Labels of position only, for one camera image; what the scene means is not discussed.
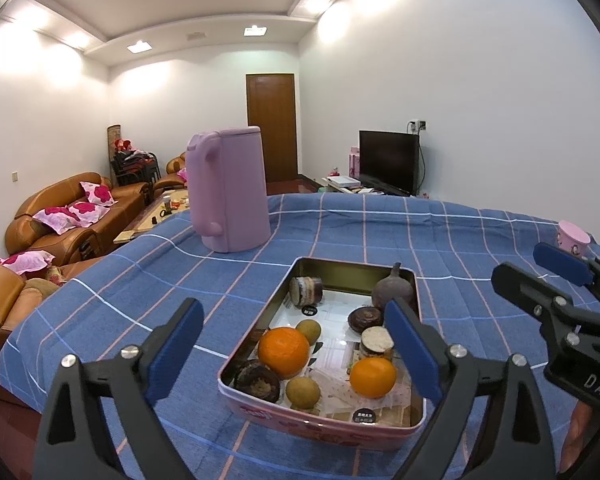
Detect wooden coffee table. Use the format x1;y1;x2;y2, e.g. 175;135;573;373
113;189;191;245

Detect yellow-green longan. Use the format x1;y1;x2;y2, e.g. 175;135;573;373
285;376;322;410
296;321;322;347

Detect black television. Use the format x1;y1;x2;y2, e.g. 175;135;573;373
359;130;421;197

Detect pink metal tin box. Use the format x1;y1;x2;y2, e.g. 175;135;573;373
217;256;426;452

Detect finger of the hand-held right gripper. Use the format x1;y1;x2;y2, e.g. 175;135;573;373
491;261;600;356
533;241;600;318

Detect person's right hand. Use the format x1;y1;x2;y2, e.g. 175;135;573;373
560;400;600;476

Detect dark brown chestnut-like fruit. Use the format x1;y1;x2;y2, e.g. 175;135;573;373
348;307;384;333

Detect rolled brown mat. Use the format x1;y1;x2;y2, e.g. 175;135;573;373
106;125;123;171

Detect brown leather armchair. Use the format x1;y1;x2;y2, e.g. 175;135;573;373
0;256;83;403

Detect purple passion fruit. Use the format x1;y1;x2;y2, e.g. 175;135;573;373
371;261;414;313

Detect stacked chairs with clothes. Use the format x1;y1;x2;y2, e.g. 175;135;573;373
111;137;161;186

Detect printed paper leaflet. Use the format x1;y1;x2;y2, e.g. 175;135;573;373
250;290;413;426

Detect black power cable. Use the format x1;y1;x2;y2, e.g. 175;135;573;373
416;131;427;196

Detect orange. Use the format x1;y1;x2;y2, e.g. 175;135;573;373
257;327;311;380
349;356;397;400

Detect dark brown round fruit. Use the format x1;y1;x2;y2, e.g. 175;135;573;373
234;359;282;403

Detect pink cartoon cup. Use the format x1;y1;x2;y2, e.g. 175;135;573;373
556;220;592;258

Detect brown wooden door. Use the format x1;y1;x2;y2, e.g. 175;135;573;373
245;73;299;183

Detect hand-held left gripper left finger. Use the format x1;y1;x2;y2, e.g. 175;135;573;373
32;297;205;480

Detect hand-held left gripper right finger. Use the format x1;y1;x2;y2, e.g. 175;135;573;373
384;297;558;480

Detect blue checked tablecloth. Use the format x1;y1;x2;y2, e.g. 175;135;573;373
0;192;600;480

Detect pink electric kettle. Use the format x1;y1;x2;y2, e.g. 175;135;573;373
186;126;271;253

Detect small brown dessert jar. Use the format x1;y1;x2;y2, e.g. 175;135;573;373
358;326;396;362
288;276;324;309

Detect pink floral pillow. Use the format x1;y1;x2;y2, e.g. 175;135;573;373
0;250;56;276
32;201;111;235
80;181;118;207

